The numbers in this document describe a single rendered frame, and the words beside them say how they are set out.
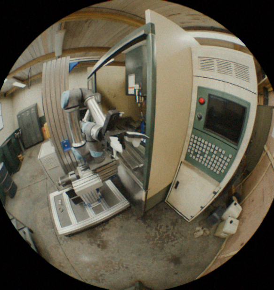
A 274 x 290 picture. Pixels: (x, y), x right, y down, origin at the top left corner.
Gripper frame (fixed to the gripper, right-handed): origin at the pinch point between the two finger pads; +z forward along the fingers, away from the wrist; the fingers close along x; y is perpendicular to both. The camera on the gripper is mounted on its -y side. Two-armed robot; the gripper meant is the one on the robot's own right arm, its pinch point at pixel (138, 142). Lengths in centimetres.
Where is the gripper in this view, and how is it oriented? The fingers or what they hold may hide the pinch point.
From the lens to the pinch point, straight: 34.3
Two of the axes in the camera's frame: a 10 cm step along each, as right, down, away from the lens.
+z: 8.1, 3.0, -5.1
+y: -0.8, 9.1, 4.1
